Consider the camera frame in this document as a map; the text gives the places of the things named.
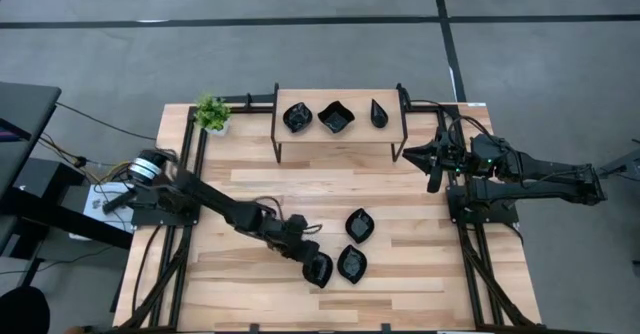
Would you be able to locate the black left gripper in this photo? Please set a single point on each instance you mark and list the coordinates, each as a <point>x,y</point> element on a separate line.
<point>300,249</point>

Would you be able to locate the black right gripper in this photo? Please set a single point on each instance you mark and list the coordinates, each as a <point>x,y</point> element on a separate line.
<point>455,154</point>

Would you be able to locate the black leaf-shaped mini plate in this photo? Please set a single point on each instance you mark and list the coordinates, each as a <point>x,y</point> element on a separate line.
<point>352,264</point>
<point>324,278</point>
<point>359,226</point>
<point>297,118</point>

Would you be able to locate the black teardrop mini plate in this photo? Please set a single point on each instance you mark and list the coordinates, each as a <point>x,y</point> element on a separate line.
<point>378,116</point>

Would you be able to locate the black wavy square mini plate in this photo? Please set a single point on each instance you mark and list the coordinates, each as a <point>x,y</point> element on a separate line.
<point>336,118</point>

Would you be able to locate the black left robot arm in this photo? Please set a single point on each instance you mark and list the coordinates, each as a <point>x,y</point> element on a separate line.
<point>220,206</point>

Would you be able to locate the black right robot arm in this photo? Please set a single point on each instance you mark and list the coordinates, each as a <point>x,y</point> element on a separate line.
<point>545,166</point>

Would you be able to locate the wooden riser shelf black legs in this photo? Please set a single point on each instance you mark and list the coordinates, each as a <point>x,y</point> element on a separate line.
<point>390,134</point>

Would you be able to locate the green plant in white pot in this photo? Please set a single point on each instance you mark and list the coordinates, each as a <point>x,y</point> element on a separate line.
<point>211,113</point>

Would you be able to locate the grey stand base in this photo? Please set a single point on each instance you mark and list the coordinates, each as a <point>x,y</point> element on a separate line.
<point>625,164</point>

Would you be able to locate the white power supply box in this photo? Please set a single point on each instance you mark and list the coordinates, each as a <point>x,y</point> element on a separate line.
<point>92,209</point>

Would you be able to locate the person's hand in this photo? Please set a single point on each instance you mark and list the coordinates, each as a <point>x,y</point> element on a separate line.
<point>74,330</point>

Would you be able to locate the person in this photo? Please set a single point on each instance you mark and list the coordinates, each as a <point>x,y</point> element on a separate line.
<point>22,314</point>

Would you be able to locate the black desk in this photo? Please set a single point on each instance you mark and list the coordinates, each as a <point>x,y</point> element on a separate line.
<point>25,119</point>

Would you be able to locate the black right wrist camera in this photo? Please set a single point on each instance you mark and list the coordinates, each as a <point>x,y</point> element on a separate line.
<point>435,181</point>

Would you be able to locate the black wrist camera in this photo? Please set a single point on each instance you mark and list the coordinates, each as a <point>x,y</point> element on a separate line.
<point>296,224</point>
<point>435,181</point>

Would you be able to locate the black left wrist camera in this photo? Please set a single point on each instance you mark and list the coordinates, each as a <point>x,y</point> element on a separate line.
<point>296,224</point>

